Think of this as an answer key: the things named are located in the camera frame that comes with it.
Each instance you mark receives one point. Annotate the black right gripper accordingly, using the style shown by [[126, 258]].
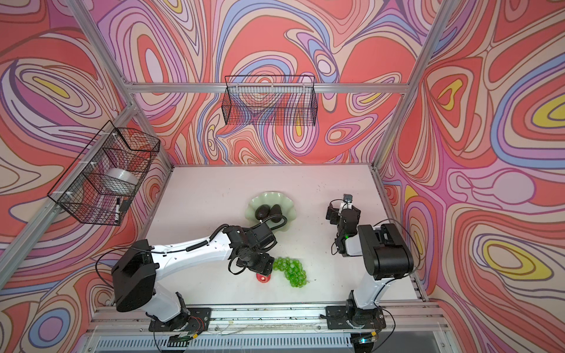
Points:
[[333, 212]]

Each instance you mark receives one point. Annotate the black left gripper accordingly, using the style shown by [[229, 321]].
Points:
[[266, 267]]

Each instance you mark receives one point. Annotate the red fake apple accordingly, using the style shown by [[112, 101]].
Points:
[[262, 278]]

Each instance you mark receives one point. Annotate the green fake grape bunch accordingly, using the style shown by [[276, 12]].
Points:
[[293, 271]]

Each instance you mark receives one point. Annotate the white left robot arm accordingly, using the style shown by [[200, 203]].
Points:
[[137, 274]]

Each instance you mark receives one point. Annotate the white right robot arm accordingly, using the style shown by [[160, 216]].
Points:
[[386, 258]]

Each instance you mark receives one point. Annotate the light green wavy fruit bowl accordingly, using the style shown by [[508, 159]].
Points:
[[272, 203]]

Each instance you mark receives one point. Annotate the black marker pen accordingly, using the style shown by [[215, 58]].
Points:
[[117, 211]]

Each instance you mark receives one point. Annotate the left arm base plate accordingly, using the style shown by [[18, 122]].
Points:
[[191, 319]]

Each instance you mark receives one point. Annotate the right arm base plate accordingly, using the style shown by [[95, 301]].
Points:
[[343, 317]]

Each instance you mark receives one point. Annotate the black wire basket back wall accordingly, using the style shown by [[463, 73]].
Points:
[[270, 100]]

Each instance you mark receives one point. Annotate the black wire basket wall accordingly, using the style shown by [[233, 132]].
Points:
[[270, 100], [90, 196]]

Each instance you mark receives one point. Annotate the black wire basket left wall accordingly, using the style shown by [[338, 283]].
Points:
[[90, 196]]

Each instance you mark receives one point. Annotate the aluminium front rail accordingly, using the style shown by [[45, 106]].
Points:
[[404, 316]]

